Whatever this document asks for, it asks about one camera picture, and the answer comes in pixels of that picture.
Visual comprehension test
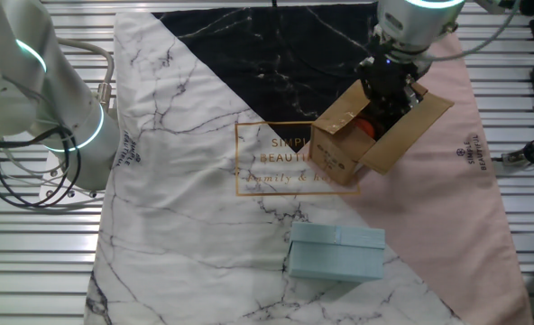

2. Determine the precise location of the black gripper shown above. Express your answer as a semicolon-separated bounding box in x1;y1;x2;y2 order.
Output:
355;38;426;125

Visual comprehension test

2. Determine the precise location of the brown cardboard box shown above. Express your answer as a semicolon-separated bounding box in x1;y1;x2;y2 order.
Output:
309;79;455;187

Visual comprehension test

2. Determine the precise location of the light blue gift box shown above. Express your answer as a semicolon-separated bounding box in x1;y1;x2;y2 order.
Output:
287;220;387;284

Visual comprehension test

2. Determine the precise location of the orange mini basketball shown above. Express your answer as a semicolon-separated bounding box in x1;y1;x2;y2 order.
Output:
354;117;377;139

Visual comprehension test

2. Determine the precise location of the marble pink black tablecloth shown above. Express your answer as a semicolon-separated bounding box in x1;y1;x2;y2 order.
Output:
84;4;534;325

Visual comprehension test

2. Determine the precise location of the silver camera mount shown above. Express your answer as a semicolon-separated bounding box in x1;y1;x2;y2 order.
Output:
501;137;534;166

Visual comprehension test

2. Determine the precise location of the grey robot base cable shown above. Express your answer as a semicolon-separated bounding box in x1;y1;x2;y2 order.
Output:
57;38;116;112

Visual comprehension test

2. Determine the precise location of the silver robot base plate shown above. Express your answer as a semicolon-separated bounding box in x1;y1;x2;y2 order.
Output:
38;152;106;200

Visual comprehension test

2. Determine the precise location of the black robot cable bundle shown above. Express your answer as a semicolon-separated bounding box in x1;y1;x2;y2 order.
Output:
0;125;84;209

